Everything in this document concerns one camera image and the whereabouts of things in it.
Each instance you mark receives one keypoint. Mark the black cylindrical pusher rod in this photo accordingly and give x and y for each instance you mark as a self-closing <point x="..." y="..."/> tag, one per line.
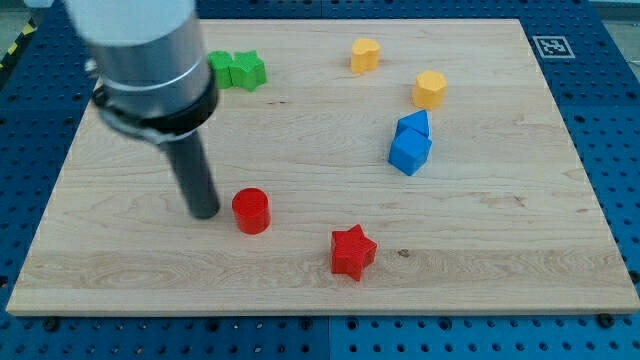
<point x="189" y="164"/>

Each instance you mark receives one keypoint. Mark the wooden board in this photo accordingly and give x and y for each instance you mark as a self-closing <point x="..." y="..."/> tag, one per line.
<point x="500" y="220"/>

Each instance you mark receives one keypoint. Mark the black flange ring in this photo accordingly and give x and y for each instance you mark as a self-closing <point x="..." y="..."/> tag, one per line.
<point x="157" y="130"/>

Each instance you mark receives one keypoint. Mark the blue cube block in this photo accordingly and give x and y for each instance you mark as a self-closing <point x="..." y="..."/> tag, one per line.
<point x="409" y="151"/>

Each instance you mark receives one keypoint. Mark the blue triangle block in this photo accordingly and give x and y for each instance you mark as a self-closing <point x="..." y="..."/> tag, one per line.
<point x="417" y="121"/>

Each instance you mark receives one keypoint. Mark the yellow heart block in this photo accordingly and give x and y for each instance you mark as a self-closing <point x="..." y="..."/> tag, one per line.
<point x="365" y="54"/>

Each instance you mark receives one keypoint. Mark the red star block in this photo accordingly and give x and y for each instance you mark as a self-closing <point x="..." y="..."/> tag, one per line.
<point x="351" y="252"/>

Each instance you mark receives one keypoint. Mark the red cylinder block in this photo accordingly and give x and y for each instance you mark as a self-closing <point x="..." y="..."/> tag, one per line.
<point x="251" y="210"/>

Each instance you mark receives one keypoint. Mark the green star block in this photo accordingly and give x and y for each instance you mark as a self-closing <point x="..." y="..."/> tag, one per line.
<point x="248" y="70"/>

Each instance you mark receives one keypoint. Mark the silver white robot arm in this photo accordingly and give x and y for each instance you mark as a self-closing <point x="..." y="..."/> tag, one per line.
<point x="155" y="82"/>

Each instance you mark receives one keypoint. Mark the green block behind arm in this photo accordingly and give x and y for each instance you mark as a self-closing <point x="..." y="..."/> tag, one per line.
<point x="220" y="62"/>

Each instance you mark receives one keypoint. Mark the yellow hexagon block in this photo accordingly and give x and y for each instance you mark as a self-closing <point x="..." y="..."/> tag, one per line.
<point x="429" y="90"/>

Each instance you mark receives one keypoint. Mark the white fiducial marker tag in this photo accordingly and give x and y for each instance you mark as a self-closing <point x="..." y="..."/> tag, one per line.
<point x="553" y="47"/>

